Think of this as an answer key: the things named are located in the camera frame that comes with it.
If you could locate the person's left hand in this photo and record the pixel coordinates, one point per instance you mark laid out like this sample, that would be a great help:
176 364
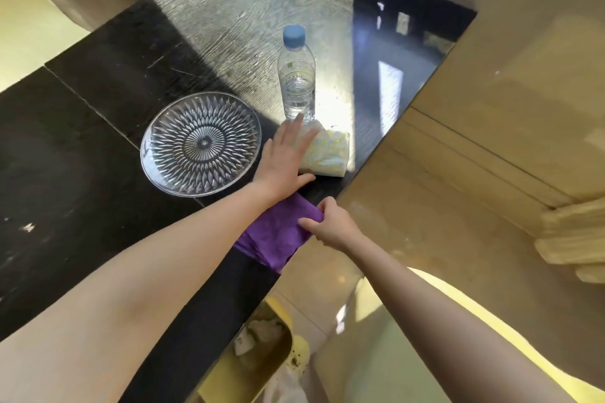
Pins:
280 164

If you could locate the person's right hand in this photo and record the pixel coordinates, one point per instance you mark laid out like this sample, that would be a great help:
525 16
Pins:
336 228

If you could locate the person's left middle finger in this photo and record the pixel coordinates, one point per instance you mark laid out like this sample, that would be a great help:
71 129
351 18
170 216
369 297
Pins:
294 131

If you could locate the person's right thumb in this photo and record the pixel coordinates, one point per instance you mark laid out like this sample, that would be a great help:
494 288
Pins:
308 224

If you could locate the person's left thumb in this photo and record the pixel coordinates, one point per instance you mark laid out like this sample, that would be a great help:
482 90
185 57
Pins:
302 179

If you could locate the purple cloth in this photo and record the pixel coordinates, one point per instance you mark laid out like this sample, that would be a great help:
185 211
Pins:
276 235

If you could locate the white and yellow cloth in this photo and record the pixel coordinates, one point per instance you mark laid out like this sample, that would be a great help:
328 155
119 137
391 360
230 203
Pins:
330 154

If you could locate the person's left forearm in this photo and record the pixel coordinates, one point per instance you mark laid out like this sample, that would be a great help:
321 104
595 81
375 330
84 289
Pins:
142 294

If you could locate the person's right forearm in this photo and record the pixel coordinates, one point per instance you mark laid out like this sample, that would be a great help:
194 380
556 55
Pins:
439 327

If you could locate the clear blue-capped water bottle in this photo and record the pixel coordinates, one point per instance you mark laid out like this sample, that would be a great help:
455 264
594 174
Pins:
297 77

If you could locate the clear patterned glass plate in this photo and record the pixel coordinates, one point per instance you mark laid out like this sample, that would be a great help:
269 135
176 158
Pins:
201 143

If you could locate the yellow waste bin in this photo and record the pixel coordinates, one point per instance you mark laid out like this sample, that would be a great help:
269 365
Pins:
246 360

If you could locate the yellow garment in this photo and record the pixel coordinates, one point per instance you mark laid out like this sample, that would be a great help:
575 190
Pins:
378 369

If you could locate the white plastic bag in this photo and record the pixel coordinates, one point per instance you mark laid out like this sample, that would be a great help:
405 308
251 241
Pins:
283 388

